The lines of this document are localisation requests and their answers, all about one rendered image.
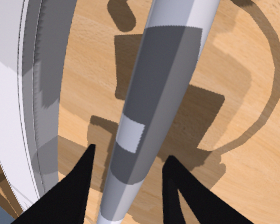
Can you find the long brown cardboard carton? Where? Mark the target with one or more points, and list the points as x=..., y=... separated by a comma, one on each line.
x=8, y=200

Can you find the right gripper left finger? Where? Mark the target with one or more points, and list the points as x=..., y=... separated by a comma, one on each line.
x=62, y=203

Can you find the grey tube with white end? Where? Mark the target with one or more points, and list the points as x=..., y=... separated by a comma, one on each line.
x=171, y=45

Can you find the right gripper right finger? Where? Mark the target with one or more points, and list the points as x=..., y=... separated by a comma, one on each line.
x=206, y=206

